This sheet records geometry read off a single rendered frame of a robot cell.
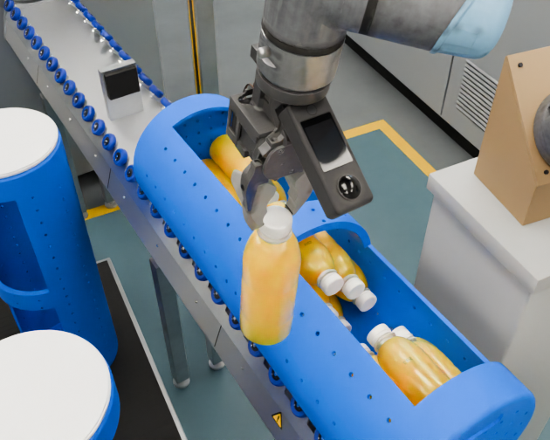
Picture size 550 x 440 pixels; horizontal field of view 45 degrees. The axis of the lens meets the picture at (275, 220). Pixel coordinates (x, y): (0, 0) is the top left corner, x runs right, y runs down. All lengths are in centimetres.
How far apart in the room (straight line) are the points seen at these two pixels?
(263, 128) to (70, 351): 71
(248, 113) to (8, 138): 114
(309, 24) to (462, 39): 12
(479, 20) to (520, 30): 234
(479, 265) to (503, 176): 18
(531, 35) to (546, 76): 157
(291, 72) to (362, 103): 304
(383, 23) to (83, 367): 86
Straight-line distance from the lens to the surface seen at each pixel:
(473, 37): 56
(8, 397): 123
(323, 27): 57
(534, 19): 284
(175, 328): 213
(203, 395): 238
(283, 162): 67
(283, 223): 75
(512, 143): 129
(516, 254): 127
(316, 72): 60
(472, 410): 95
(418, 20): 55
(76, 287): 196
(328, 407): 102
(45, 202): 173
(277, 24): 58
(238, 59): 398
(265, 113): 68
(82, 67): 219
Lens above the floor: 202
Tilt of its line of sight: 44 degrees down
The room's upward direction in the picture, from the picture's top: straight up
